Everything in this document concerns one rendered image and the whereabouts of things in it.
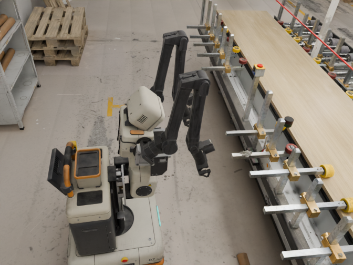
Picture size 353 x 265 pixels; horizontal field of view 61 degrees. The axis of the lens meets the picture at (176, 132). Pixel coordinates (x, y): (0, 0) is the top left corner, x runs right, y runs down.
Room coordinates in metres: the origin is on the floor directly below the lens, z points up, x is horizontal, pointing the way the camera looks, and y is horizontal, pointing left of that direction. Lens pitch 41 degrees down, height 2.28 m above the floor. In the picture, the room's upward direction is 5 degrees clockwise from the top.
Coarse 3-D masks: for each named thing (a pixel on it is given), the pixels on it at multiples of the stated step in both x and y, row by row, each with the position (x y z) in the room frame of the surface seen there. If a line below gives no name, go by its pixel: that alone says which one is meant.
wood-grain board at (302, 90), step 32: (256, 32) 3.47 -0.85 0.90; (288, 64) 2.72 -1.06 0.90; (288, 96) 2.15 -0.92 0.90; (320, 96) 2.18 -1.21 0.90; (288, 128) 1.72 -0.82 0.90; (320, 128) 1.74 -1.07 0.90; (352, 128) 1.78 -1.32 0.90; (320, 160) 1.41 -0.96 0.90; (352, 160) 1.43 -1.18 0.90; (352, 192) 1.16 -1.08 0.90
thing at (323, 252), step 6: (342, 246) 0.77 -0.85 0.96; (348, 246) 0.77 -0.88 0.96; (282, 252) 0.71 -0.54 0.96; (288, 252) 0.71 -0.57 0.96; (294, 252) 0.71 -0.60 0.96; (300, 252) 0.72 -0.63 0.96; (306, 252) 0.72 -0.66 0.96; (312, 252) 0.72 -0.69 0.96; (318, 252) 0.72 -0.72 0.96; (324, 252) 0.73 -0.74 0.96; (330, 252) 0.73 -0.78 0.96; (348, 252) 0.74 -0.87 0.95; (282, 258) 0.69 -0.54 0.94; (288, 258) 0.69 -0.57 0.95; (294, 258) 0.70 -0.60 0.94; (300, 258) 0.70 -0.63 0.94
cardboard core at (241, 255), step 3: (237, 255) 1.15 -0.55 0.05; (240, 255) 1.14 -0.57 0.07; (243, 255) 1.14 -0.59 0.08; (246, 255) 1.14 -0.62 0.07; (237, 258) 1.13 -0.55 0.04; (240, 258) 1.12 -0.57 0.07; (243, 258) 1.11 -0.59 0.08; (246, 258) 1.12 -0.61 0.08; (240, 261) 1.09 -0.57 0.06; (243, 261) 1.09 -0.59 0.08; (246, 261) 1.09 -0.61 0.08; (240, 264) 1.07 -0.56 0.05; (243, 264) 1.07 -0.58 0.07; (246, 264) 1.06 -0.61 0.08; (249, 264) 1.07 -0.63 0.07
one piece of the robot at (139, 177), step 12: (120, 108) 1.36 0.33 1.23; (120, 120) 1.29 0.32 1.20; (120, 132) 1.23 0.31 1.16; (132, 132) 1.16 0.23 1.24; (144, 132) 1.18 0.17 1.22; (120, 144) 1.18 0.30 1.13; (132, 144) 1.14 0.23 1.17; (132, 156) 1.20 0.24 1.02; (132, 168) 1.20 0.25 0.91; (144, 168) 1.22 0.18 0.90; (132, 180) 1.17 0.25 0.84; (144, 180) 1.18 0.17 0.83; (156, 180) 1.22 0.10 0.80; (132, 192) 1.16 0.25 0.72; (144, 192) 1.18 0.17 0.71
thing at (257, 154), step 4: (252, 152) 1.47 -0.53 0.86; (256, 152) 1.47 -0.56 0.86; (260, 152) 1.48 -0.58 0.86; (264, 152) 1.48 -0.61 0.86; (268, 152) 1.48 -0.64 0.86; (280, 152) 1.49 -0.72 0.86; (284, 152) 1.50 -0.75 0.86; (232, 156) 1.42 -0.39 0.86; (236, 156) 1.42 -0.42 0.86; (240, 156) 1.43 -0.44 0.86; (248, 156) 1.44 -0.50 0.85; (252, 156) 1.44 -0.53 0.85; (256, 156) 1.45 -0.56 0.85; (260, 156) 1.45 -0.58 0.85; (264, 156) 1.46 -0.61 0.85; (268, 156) 1.46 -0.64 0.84; (280, 156) 1.48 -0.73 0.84; (284, 156) 1.48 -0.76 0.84; (288, 156) 1.49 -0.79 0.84
